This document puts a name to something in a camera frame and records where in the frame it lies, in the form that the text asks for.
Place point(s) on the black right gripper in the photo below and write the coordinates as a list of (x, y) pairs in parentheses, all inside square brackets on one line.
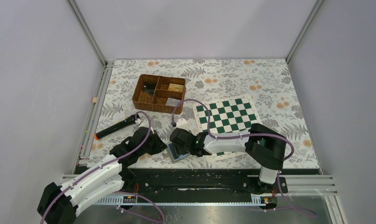
[(187, 131)]

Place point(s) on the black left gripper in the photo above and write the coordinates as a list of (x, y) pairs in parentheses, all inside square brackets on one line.
[(160, 145)]

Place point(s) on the silver metal card holder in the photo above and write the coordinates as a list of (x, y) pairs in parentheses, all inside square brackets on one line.
[(176, 153)]

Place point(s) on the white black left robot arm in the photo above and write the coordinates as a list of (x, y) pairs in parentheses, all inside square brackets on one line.
[(63, 203)]

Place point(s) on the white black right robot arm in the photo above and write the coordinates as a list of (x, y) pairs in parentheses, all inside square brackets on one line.
[(265, 146)]

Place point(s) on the silver cards in basket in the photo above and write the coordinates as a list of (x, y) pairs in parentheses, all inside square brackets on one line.
[(172, 102)]

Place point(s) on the black cards in basket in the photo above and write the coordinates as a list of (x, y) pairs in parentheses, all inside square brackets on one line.
[(149, 88)]

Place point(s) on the gold cards in basket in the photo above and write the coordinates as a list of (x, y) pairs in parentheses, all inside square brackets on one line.
[(176, 87)]

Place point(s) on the black microphone orange tip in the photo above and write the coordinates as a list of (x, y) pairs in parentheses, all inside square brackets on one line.
[(120, 125)]

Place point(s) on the green white chessboard mat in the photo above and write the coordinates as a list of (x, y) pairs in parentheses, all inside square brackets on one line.
[(228, 115)]

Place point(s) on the brown woven divided basket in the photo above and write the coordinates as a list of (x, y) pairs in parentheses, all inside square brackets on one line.
[(156, 103)]

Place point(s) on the floral patterned table mat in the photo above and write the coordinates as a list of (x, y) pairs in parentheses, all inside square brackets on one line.
[(267, 82)]

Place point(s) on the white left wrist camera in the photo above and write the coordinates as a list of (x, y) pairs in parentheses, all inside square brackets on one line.
[(143, 123)]

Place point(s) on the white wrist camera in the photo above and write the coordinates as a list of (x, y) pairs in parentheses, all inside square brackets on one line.
[(181, 124), (143, 123)]

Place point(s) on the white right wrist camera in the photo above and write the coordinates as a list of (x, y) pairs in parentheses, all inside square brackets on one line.
[(181, 124)]

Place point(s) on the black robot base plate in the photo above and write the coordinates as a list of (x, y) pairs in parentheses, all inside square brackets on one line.
[(199, 185)]

